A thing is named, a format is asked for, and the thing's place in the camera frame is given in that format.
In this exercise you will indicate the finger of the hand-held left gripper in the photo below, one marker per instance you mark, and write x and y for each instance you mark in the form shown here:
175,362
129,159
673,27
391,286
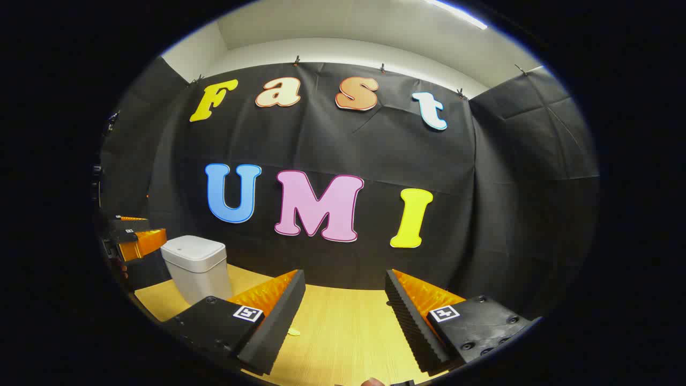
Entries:
131,223
144,244

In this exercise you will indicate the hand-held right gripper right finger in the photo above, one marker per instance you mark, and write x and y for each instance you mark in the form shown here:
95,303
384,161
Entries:
415,327

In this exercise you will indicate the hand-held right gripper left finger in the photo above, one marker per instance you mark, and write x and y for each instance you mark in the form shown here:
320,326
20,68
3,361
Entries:
273,327

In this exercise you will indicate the white desktop garbage bin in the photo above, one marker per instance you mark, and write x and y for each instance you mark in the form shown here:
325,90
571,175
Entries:
195,268

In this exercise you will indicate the wooden desktop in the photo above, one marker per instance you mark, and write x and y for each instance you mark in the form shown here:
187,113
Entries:
343,332

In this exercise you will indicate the black backdrop cloth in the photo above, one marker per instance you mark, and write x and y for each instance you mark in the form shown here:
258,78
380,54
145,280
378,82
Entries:
348,145

